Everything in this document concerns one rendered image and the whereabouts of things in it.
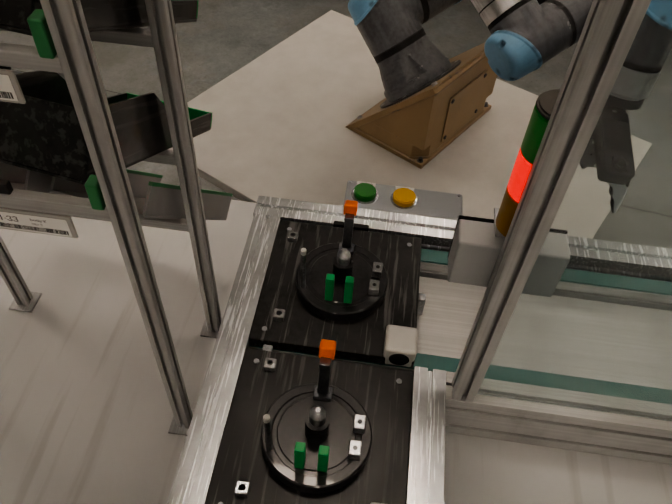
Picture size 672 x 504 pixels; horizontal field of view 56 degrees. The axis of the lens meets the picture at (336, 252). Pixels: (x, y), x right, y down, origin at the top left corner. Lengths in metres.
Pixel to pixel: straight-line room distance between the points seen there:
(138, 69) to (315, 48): 1.68
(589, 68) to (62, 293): 0.91
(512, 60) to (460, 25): 2.73
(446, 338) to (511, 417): 0.16
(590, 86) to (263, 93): 1.08
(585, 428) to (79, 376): 0.75
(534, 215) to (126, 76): 2.75
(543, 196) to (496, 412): 0.41
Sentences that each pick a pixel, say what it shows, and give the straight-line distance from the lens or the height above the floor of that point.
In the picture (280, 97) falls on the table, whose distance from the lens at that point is 1.52.
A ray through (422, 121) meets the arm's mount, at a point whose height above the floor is 0.97.
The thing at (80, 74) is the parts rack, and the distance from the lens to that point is 0.53.
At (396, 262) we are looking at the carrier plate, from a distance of 1.02.
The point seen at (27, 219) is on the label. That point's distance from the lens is 0.68.
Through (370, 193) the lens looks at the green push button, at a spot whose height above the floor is 0.97.
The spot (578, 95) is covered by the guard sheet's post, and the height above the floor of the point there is 1.46.
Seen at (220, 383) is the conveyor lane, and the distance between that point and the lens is 0.91.
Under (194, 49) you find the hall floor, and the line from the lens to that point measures 3.36.
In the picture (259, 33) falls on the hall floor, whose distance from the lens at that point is 3.47.
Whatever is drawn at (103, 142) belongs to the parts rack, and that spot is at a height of 1.40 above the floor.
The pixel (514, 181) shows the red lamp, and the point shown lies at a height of 1.33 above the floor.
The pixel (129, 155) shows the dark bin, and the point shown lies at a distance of 0.72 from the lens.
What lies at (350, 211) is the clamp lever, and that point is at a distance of 0.95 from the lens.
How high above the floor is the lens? 1.74
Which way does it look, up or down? 49 degrees down
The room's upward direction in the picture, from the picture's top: 4 degrees clockwise
